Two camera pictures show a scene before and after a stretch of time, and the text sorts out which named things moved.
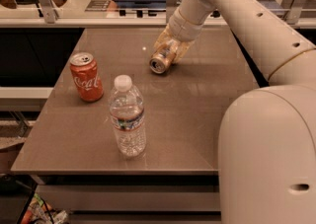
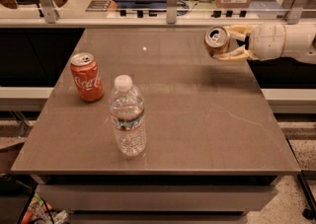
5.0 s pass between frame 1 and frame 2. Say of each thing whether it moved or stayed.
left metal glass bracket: stayed
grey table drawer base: stayed
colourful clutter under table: stayed
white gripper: moved
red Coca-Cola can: stayed
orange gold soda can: moved
